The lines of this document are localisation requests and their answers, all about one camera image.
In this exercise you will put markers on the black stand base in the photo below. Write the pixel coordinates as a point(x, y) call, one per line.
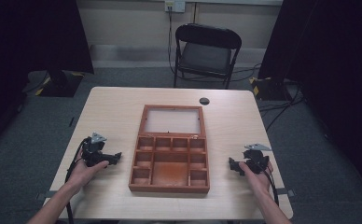
point(62, 84)
point(269, 88)

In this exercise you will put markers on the white wall outlet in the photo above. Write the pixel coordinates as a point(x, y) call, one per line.
point(174, 5)

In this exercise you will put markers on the wooden compartment box with lid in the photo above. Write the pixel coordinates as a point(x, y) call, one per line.
point(171, 174)

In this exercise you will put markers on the person's left hand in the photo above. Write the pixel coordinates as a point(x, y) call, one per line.
point(82, 174)

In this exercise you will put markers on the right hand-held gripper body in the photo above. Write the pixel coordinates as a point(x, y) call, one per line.
point(257, 160)

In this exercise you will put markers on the black curtain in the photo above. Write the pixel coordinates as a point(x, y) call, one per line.
point(20, 49)
point(334, 62)

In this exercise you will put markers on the person's right hand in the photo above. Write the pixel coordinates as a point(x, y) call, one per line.
point(258, 182)

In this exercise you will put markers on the black table grommet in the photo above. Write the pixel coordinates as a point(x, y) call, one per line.
point(204, 101)

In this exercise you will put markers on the black folding chair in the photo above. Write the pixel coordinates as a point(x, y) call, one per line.
point(205, 56)

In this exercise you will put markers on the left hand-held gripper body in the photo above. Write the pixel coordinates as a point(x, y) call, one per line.
point(92, 152)

